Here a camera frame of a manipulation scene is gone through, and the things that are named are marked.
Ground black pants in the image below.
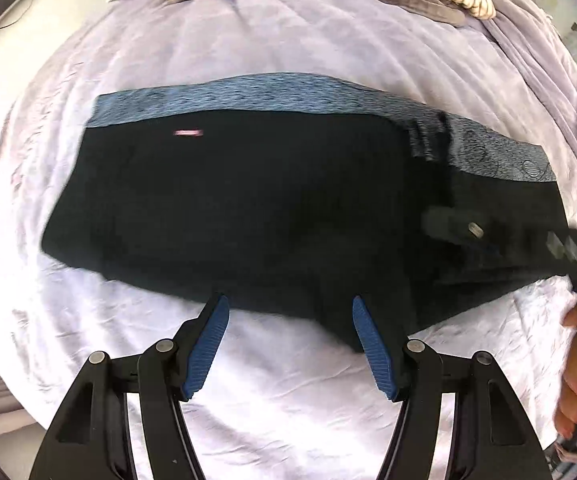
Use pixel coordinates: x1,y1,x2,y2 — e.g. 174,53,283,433
41,110,576,356

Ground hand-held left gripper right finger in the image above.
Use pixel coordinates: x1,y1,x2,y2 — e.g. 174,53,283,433
352,296,554,480

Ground blue leaf-patterned cloth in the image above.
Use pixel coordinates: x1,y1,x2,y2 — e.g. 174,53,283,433
91,74,559,183

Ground lavender fleece blanket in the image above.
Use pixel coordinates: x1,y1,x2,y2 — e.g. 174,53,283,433
478,0,577,126

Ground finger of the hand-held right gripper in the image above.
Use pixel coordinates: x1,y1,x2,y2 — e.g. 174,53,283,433
421,207,549,261

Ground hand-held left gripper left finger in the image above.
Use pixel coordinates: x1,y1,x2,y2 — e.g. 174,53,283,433
28,294,230,480

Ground lavender bed cover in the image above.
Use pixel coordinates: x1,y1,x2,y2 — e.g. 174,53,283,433
0,0,577,480

